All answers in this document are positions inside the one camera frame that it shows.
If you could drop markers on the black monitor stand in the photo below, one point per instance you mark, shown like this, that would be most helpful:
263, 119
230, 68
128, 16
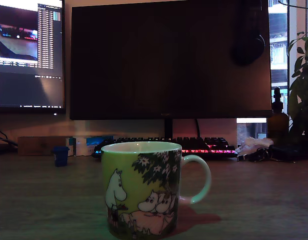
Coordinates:
168, 128

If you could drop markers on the large dark computer monitor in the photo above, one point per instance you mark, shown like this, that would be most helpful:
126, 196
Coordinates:
168, 62

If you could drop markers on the blue and white carton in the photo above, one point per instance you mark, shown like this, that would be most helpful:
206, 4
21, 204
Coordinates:
81, 147
96, 142
71, 150

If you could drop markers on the green cartoon print mug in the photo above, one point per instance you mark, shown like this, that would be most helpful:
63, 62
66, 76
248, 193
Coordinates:
133, 180

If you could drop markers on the black backlit keyboard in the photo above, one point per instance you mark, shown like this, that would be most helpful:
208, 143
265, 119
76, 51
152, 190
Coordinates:
213, 147

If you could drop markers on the crumpled white tissue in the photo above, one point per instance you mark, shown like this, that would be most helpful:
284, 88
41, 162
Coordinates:
253, 143

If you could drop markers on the dark key bunch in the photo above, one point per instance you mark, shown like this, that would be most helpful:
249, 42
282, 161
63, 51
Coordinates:
258, 153

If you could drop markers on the black headphones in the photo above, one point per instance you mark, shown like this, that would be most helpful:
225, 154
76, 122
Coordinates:
248, 52

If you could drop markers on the brown cardboard box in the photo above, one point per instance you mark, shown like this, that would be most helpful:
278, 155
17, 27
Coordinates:
36, 146

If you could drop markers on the brown glass pump bottle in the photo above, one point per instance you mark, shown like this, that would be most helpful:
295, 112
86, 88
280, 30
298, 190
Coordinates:
278, 122

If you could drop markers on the black pouch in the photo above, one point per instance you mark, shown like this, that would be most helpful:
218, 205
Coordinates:
286, 151

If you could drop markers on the lit computer monitor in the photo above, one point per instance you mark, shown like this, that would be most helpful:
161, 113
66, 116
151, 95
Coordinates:
19, 87

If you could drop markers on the green houseplant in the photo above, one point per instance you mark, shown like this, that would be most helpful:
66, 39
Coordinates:
302, 100

